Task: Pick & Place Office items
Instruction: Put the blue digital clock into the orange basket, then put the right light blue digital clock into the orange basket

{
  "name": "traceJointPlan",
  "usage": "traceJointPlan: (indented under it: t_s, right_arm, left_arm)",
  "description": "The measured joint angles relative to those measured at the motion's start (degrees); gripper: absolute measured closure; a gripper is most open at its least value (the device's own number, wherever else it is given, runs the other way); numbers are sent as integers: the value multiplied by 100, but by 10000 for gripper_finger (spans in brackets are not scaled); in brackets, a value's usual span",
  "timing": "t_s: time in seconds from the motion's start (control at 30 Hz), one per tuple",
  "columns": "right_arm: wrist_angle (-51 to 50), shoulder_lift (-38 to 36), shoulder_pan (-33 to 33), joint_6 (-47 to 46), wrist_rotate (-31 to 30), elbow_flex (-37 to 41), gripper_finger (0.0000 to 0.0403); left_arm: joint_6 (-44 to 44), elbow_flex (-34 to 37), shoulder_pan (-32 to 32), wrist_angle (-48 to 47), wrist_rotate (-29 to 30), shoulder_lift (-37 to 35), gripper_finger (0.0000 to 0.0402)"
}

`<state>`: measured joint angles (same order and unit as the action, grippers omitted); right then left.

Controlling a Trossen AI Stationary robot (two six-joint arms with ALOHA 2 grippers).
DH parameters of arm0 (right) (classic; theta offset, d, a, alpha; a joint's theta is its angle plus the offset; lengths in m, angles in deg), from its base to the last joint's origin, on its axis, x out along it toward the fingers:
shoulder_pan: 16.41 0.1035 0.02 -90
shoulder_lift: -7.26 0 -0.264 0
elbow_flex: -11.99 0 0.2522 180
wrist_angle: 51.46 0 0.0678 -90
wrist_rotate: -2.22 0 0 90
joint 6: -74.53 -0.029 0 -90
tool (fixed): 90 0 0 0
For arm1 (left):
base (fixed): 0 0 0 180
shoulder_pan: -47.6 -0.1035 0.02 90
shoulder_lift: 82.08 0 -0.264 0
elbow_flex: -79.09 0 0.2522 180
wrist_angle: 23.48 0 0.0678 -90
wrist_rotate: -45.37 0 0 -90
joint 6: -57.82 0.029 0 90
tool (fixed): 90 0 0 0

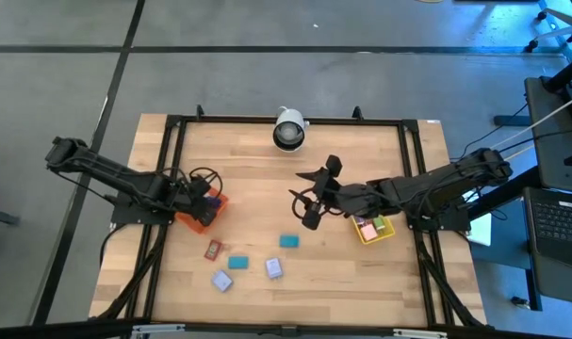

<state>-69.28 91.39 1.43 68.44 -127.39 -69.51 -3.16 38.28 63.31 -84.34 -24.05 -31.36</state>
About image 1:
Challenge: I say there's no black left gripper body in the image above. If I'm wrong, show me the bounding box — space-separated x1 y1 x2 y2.
173 176 219 228

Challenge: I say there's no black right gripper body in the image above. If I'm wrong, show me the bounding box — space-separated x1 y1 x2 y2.
302 154 365 232

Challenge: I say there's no lavender plug charger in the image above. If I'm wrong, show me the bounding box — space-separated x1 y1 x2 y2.
264 257 285 281
210 269 235 294

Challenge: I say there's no office chair base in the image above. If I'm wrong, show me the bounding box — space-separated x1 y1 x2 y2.
524 0 572 54

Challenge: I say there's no orange plastic basket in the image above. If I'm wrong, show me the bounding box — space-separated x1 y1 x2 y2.
173 186 231 235

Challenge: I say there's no red digital thermometer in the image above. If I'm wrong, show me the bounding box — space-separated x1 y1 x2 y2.
204 238 224 262

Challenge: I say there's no yellow plastic basket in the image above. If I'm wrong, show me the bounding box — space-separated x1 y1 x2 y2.
351 212 397 246

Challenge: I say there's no pale cyan sheet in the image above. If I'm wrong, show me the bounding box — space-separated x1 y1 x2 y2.
468 213 494 248

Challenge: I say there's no black crossbar with silver brackets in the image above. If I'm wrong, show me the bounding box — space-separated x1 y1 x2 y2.
0 317 572 339

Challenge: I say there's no grey furniture foot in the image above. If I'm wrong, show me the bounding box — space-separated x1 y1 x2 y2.
0 205 22 227

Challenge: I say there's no dark grey desk panel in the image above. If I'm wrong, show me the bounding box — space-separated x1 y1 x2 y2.
523 74 572 192

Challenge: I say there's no black laptop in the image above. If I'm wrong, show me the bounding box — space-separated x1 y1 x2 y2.
523 186 572 307

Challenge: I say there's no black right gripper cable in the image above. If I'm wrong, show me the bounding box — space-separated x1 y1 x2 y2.
291 188 316 221

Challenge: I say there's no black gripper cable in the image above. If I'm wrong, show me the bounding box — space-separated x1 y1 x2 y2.
291 188 316 221
188 166 224 190

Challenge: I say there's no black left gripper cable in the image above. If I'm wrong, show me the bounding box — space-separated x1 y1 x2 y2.
188 166 224 190

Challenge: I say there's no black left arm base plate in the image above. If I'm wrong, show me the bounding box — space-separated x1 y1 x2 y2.
109 187 179 227

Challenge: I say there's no black aluminium table frame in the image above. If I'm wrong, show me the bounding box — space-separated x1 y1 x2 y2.
90 104 489 331

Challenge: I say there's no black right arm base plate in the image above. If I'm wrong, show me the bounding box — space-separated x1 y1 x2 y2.
403 193 472 233

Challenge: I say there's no white cable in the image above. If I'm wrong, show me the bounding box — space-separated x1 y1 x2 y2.
495 89 572 152

